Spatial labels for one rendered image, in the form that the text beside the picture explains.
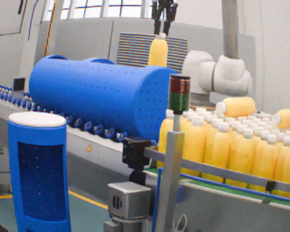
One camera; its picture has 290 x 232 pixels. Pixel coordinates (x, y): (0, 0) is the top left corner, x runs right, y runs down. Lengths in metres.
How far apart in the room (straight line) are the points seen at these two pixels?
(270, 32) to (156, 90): 3.05
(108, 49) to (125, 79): 2.40
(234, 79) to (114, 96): 0.81
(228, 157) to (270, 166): 0.25
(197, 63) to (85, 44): 2.03
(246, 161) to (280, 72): 3.36
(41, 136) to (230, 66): 1.21
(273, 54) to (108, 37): 1.56
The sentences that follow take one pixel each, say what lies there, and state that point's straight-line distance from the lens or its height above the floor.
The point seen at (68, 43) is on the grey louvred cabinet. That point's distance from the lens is 5.16.
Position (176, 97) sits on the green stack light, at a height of 1.20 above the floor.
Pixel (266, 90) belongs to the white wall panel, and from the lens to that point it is 5.35.
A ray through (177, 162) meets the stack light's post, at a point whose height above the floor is 1.01.
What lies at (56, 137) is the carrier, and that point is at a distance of 2.19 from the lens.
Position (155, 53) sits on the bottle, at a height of 1.28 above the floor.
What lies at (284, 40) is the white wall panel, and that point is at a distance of 5.22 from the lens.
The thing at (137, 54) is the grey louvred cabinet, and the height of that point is 1.15.
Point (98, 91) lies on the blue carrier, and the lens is 2.49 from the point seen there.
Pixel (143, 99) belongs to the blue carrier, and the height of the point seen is 1.12.
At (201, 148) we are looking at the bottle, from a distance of 2.10.
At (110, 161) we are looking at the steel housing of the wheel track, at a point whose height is 0.86.
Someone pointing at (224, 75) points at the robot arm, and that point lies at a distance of 3.04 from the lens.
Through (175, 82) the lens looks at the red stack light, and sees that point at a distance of 1.81.
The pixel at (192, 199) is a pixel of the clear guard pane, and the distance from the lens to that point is 1.96.
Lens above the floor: 1.42
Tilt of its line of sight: 9 degrees down
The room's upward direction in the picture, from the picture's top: 4 degrees clockwise
